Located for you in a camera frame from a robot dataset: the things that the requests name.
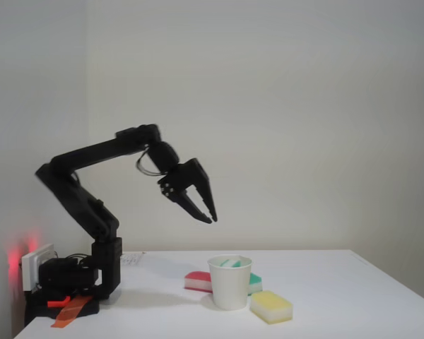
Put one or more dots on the green and white sponge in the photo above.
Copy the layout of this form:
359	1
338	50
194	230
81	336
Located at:
229	263
256	282

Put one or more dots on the printed label sticker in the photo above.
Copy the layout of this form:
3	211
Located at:
132	258

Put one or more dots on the red and white sponge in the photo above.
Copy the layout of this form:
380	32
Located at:
198	280

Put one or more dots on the white paper cup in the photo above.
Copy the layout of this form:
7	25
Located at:
229	286

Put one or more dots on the yellow and white sponge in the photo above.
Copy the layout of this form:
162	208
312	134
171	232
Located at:
270	307

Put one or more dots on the orange tape strip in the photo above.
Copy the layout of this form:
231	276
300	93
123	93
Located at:
70	312

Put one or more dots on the white wall socket box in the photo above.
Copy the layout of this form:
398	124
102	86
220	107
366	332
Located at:
29	270

